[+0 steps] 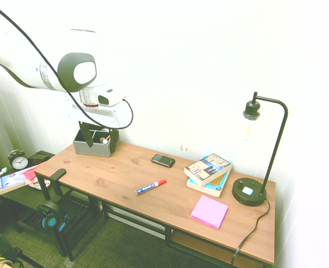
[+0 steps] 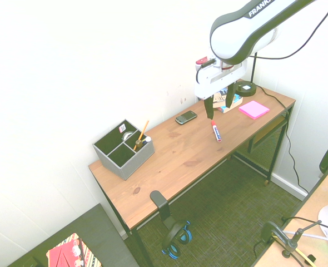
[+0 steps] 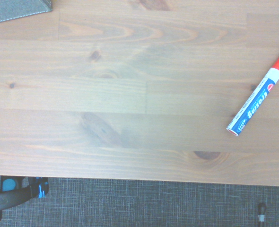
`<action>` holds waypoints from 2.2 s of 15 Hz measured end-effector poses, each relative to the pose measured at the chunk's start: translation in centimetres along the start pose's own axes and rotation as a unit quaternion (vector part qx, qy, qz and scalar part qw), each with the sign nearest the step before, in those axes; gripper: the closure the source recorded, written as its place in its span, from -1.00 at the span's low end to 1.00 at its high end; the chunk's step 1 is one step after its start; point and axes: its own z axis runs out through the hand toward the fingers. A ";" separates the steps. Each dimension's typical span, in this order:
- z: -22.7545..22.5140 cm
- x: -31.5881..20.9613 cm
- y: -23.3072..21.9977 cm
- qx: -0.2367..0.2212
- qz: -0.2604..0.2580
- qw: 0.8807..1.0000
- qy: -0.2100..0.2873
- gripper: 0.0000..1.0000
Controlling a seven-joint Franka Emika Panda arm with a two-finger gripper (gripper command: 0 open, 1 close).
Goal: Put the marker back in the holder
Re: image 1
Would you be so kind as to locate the black desk lamp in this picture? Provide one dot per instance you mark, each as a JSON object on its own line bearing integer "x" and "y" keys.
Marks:
{"x": 248, "y": 194}

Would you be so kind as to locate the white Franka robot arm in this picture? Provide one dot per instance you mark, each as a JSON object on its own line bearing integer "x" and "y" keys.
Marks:
{"x": 78, "y": 69}

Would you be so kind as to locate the black side table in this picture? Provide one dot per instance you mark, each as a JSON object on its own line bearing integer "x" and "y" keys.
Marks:
{"x": 14, "y": 199}

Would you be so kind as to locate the beige paperback book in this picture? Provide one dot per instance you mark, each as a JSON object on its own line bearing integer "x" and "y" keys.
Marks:
{"x": 207, "y": 169}

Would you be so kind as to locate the black keypad phone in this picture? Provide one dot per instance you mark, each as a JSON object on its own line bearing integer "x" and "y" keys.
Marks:
{"x": 163, "y": 160}

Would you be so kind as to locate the black twin-bell alarm clock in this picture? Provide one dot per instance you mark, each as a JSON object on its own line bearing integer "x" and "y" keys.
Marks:
{"x": 19, "y": 162}

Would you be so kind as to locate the red and blue marker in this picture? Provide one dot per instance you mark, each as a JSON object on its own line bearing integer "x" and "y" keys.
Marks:
{"x": 150, "y": 187}

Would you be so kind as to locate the black slatted rack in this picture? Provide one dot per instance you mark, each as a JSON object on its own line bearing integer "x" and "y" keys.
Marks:
{"x": 75, "y": 205}

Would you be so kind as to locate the red patterned booklet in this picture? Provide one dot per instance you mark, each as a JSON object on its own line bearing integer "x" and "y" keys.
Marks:
{"x": 32, "y": 174}

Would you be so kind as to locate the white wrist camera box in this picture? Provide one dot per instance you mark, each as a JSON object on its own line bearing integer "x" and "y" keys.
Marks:
{"x": 108, "y": 96}

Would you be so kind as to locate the black headphone hook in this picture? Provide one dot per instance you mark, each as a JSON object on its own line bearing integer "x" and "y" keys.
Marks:
{"x": 54, "y": 181}

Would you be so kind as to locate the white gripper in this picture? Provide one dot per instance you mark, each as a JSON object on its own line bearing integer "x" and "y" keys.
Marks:
{"x": 97, "y": 114}

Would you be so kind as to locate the black and blue headphones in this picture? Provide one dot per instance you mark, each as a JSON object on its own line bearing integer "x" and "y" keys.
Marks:
{"x": 50, "y": 221}

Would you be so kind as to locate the teal paperback book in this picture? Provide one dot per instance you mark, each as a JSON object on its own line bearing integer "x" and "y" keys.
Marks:
{"x": 213, "y": 187}

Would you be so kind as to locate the wooden desk with black frame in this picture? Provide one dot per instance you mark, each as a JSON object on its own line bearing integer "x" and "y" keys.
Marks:
{"x": 125, "y": 170}

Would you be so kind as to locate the small black box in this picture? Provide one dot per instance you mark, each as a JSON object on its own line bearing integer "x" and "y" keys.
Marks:
{"x": 39, "y": 159}

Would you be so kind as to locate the white and blue book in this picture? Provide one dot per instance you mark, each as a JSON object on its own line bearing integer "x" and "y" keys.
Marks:
{"x": 9, "y": 182}

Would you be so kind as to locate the grey fabric pen holder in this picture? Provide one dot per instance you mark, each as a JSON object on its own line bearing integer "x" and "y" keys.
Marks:
{"x": 92, "y": 149}

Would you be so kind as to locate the wooden under-desk shelf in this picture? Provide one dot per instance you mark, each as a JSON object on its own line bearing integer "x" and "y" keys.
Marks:
{"x": 203, "y": 248}

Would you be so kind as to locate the pink sticky note pad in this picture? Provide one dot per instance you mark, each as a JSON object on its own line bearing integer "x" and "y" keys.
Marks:
{"x": 209, "y": 211}

